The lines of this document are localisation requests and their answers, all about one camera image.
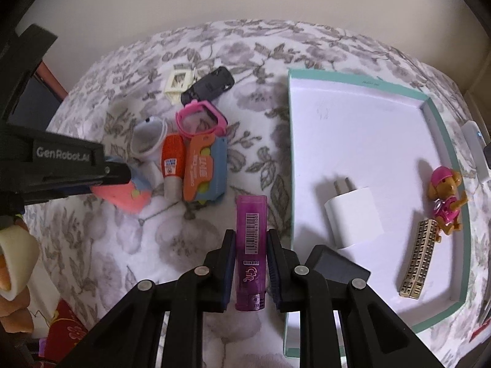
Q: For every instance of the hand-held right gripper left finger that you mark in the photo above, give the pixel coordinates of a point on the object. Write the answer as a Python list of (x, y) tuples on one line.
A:
[(229, 268)]

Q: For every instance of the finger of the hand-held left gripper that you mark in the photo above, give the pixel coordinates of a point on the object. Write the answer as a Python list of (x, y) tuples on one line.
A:
[(115, 172)]

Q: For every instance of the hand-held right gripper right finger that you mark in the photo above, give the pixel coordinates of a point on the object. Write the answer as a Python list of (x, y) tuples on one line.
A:
[(274, 264)]

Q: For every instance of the pink and blue toy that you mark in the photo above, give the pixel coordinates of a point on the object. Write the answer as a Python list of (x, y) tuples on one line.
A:
[(122, 199)]

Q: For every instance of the purple tube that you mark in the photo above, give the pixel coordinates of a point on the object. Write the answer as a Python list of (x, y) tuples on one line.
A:
[(249, 245)]

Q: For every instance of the small orange bottle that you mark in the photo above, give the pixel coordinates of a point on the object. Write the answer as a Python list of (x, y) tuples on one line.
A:
[(173, 153)]

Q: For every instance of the black power adapter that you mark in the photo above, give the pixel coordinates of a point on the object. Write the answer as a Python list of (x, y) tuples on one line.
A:
[(337, 264)]

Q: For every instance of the orange and blue toy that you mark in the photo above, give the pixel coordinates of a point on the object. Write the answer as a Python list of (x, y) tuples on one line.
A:
[(199, 172)]

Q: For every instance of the white charger plug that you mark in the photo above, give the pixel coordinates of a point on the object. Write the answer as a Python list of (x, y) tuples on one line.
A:
[(355, 214)]

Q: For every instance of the gold patterned hair clip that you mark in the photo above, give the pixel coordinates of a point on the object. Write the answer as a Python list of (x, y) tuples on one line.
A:
[(418, 260)]

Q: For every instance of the teal cardboard box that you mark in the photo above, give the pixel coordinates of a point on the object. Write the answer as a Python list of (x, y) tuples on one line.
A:
[(364, 134)]

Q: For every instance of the pink dog toy figure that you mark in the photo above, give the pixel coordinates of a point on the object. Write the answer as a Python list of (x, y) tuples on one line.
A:
[(447, 214)]

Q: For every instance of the person's left hand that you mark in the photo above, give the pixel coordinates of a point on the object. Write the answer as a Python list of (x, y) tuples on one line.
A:
[(15, 314)]

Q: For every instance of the dark furniture panel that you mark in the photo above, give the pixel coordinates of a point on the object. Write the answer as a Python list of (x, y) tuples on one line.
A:
[(34, 99)]

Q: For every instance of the floral grey white blanket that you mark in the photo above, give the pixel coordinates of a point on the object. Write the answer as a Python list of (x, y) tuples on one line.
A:
[(115, 257)]

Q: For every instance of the cream finger wrap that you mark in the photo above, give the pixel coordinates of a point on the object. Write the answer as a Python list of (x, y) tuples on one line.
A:
[(19, 260)]

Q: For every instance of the black toy car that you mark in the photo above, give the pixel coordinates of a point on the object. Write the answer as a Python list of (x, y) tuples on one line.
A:
[(209, 84)]

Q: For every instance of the red printed bag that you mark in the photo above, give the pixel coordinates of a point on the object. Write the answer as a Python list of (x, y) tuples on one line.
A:
[(69, 329)]

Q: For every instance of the white power strip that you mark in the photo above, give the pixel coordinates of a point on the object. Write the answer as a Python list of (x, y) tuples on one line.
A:
[(473, 142)]

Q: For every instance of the cream square frame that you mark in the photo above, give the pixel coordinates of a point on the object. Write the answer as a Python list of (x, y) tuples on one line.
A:
[(170, 90)]

